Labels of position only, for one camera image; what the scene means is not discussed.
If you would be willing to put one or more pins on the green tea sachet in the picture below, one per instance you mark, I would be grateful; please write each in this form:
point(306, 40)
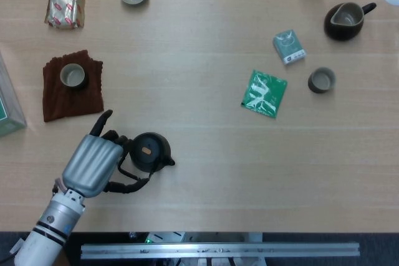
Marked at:
point(265, 94)

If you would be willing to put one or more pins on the black iron teapot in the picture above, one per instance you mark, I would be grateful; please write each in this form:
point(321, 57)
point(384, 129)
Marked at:
point(149, 154)

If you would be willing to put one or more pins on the dark teacup with beige inside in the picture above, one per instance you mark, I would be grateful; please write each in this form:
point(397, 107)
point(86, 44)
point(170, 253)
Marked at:
point(321, 79)
point(73, 76)

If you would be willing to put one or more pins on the brown folded cloth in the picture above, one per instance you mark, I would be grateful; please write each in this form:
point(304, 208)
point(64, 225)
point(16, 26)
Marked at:
point(71, 104)

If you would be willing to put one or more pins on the clear box with green base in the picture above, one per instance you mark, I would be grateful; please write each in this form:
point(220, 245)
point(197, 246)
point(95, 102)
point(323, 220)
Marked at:
point(9, 113)

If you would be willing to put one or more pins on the small green white box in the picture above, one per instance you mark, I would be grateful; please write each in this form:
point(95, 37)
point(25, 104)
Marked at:
point(288, 48)

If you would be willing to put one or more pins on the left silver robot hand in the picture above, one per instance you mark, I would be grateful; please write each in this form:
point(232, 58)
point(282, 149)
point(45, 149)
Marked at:
point(90, 166)

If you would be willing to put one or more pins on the aluminium rail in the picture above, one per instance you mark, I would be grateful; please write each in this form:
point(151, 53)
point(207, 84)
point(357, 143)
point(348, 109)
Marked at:
point(218, 250)

